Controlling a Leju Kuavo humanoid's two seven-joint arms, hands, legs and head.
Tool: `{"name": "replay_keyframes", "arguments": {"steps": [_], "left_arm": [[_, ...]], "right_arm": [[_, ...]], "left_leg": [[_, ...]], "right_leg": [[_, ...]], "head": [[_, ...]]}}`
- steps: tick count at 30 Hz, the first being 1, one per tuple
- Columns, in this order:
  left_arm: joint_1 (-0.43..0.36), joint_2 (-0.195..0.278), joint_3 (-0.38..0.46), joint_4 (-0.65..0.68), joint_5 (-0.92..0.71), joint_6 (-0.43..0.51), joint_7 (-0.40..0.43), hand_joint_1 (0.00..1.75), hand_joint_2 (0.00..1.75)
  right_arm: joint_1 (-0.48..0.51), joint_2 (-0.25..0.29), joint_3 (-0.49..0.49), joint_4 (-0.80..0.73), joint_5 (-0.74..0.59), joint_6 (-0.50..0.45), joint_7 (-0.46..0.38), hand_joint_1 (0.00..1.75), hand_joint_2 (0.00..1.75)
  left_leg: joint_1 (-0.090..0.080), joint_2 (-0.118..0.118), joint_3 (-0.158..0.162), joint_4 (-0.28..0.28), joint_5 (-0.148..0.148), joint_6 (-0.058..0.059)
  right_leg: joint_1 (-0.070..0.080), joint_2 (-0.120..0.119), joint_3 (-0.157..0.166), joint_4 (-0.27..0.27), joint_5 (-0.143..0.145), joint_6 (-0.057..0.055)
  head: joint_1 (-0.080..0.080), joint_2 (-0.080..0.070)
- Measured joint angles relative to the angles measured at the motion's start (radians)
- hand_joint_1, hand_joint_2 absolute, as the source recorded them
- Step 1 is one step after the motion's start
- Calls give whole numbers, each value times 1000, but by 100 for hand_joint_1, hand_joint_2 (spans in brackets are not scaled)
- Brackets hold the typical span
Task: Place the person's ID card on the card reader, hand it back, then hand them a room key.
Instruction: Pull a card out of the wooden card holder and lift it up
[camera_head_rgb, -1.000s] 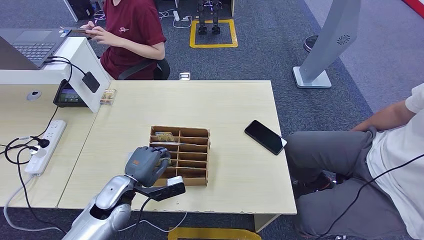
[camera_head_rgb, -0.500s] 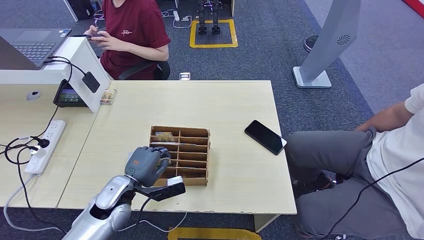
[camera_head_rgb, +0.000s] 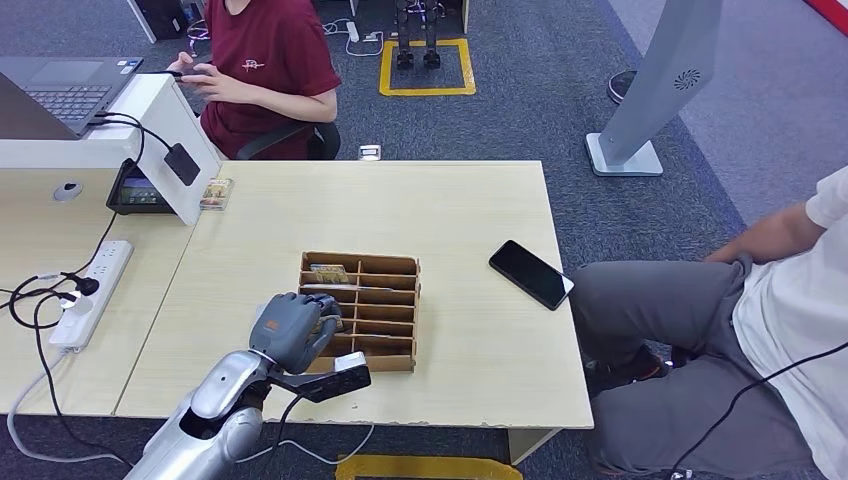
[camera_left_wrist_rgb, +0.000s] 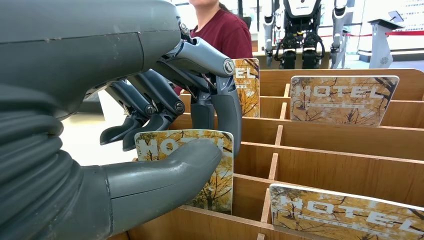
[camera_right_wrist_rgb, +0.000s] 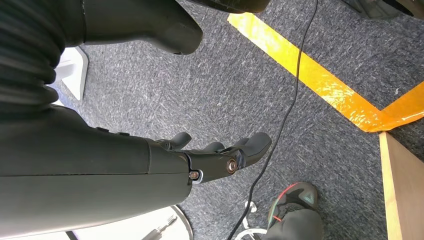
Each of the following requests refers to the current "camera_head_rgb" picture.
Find black cabinet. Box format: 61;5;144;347
127;0;193;44

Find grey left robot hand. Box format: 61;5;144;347
248;292;346;376

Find black plug cable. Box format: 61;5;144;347
0;211;121;458

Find stack of patterned cards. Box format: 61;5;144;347
199;176;236;212

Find person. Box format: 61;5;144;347
165;0;343;162
570;165;848;480

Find white desk frame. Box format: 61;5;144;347
349;0;473;37

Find dark grey laptop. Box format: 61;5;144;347
0;56;145;140

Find person's right hand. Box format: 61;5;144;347
166;52;201;77

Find grey kiosk stand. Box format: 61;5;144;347
584;0;725;178

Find black smartphone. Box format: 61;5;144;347
488;239;576;312

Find black robot legs stand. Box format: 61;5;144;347
395;0;444;71

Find white floor cables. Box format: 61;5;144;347
321;18;386;58

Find white counter riser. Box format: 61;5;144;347
0;72;223;228

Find black round base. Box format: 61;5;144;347
607;70;639;106

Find black tablet terminal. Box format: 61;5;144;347
105;158;177;217

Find brown slotted card organizer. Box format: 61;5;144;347
298;250;423;374

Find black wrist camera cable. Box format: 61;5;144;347
261;392;307;480

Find black power adapter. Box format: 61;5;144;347
163;142;202;187

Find black remote cable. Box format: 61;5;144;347
665;341;848;480

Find grey power strip cable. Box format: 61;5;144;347
5;347;127;465

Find wide yellow floor tape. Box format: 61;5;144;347
334;455;525;480

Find person's left hand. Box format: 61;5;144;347
180;62;234;104

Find dark handheld phone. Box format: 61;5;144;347
140;68;215;82

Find long white power strip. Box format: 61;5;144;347
48;239;135;351

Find long white cable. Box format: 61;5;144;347
235;423;376;466

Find red floor strip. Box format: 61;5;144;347
800;0;848;40

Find yellow floor tape square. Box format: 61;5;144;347
378;38;478;98

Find patterned cards in organizer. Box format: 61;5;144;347
309;263;350;285

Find black charger cable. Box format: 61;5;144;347
91;111;175;167

